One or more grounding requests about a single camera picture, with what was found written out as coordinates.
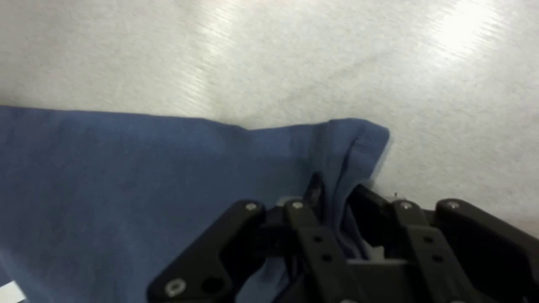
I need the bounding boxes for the blue printed T-shirt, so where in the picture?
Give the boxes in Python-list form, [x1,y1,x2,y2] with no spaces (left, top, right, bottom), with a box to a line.
[0,105,392,303]

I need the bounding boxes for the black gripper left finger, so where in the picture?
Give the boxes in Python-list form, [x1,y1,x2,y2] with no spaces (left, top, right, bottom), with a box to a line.
[146,199,367,303]

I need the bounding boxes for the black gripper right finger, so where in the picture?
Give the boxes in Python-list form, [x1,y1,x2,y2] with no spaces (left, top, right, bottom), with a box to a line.
[346,184,539,303]

